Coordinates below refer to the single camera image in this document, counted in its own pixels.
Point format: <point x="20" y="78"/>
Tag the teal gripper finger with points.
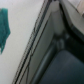
<point x="4" y="28"/>

